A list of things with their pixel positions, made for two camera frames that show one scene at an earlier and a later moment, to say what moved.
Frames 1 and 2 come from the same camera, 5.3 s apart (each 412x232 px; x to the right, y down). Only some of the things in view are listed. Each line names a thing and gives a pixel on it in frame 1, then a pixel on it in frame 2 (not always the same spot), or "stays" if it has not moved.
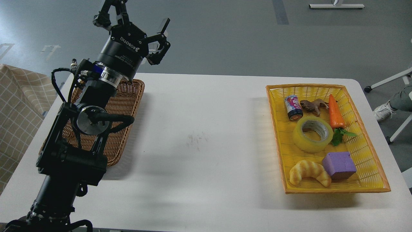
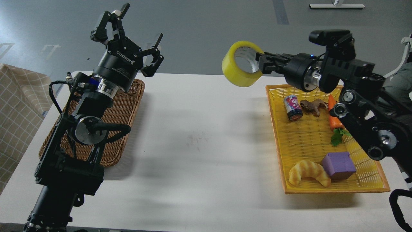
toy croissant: x=304 y=168 stays
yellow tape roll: x=313 y=124 to x=239 y=64
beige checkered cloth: x=26 y=96 stays
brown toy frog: x=314 y=105 stays
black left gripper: x=122 y=54 to x=123 y=59
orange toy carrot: x=337 y=122 stays
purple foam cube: x=340 y=165 stays
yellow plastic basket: x=324 y=144 stays
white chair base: x=403 y=75 to x=407 y=41
